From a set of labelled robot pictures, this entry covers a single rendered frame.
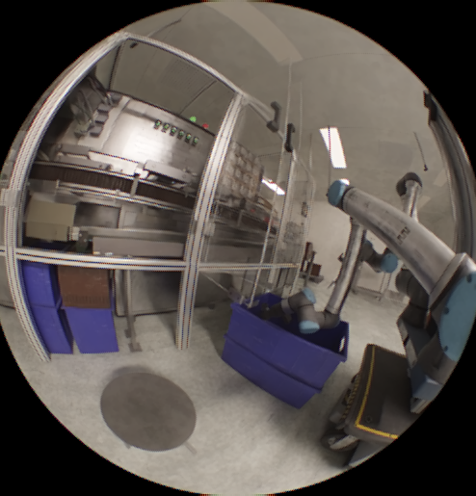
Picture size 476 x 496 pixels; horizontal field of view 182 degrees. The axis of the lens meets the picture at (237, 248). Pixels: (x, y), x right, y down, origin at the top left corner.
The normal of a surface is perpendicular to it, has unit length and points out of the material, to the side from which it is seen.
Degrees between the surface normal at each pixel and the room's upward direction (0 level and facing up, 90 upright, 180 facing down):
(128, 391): 0
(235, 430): 0
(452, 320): 92
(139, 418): 0
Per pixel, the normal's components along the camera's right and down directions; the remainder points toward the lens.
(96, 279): 0.70, 0.21
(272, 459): 0.21, -0.97
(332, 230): -0.67, -0.08
